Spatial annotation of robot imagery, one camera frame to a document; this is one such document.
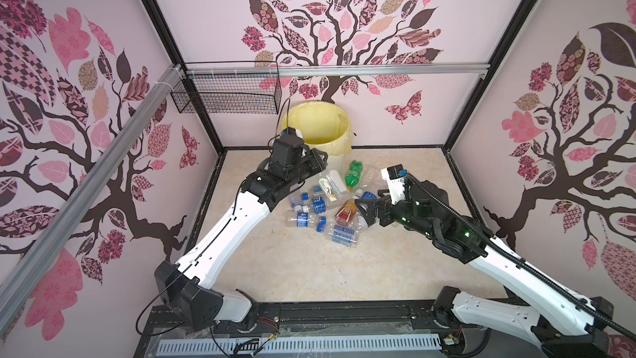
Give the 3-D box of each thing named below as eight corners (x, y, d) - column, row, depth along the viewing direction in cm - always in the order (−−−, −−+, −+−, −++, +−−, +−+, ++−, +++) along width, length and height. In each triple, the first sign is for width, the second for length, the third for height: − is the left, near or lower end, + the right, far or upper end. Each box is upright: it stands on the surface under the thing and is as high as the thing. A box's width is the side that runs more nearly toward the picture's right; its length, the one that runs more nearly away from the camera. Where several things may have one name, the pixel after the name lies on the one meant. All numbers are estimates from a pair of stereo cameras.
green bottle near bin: (342, 189, 105) (343, 184, 102) (351, 163, 115) (351, 158, 112) (355, 193, 104) (356, 188, 101) (363, 166, 113) (364, 161, 111)
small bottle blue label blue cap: (286, 228, 95) (285, 222, 91) (290, 216, 98) (288, 209, 94) (325, 233, 93) (325, 227, 89) (326, 220, 97) (327, 214, 93)
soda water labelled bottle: (323, 241, 91) (323, 234, 87) (327, 228, 95) (327, 221, 91) (354, 249, 89) (356, 243, 85) (357, 235, 93) (358, 229, 89)
